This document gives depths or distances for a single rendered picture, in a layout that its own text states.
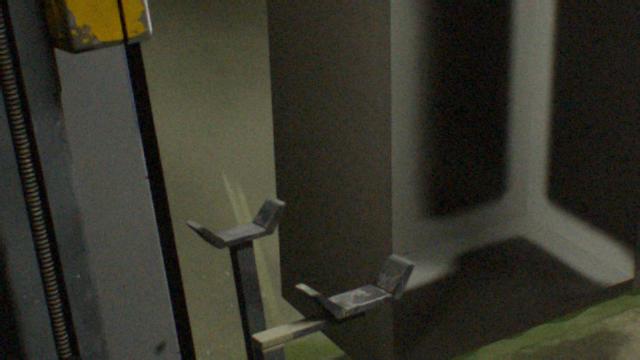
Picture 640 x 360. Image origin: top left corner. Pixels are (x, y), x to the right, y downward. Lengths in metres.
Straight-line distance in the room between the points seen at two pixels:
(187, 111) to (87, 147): 1.85
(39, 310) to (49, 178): 0.09
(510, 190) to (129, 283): 1.43
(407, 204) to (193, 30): 0.97
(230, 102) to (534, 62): 0.92
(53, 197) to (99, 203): 0.55
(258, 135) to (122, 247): 1.85
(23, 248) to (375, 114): 1.21
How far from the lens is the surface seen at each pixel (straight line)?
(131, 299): 1.43
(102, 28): 0.81
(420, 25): 2.44
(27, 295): 0.86
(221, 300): 3.07
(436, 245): 2.66
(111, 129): 1.38
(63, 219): 0.85
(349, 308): 0.86
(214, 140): 3.20
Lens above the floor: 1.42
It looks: 16 degrees down
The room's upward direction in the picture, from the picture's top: 8 degrees counter-clockwise
